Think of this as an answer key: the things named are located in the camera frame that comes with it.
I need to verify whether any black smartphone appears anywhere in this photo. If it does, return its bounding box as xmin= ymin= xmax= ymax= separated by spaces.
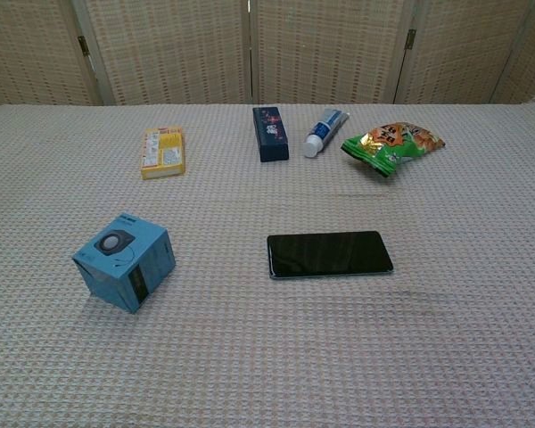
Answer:
xmin=266 ymin=230 xmax=395 ymax=281

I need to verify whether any dark blue long box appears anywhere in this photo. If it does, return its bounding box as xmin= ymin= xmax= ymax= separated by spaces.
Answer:
xmin=251 ymin=105 xmax=292 ymax=164

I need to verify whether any white blue toothpaste tube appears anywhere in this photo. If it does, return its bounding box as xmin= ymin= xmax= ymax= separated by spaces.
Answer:
xmin=302 ymin=109 xmax=351 ymax=159

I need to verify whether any yellow flat cardboard box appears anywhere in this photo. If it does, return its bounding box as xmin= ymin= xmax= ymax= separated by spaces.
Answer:
xmin=140 ymin=126 xmax=187 ymax=181

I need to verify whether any beige waffle tablecloth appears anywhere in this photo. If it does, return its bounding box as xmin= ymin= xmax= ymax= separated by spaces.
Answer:
xmin=0 ymin=95 xmax=535 ymax=428

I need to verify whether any green orange snack bag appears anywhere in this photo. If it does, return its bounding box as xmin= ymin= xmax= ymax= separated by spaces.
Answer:
xmin=341 ymin=121 xmax=447 ymax=179

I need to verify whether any blue cube cardboard box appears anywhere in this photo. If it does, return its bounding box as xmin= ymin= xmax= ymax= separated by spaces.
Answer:
xmin=71 ymin=211 xmax=177 ymax=315

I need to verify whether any woven folding screen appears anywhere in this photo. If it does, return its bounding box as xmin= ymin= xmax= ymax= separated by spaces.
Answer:
xmin=0 ymin=0 xmax=535 ymax=111

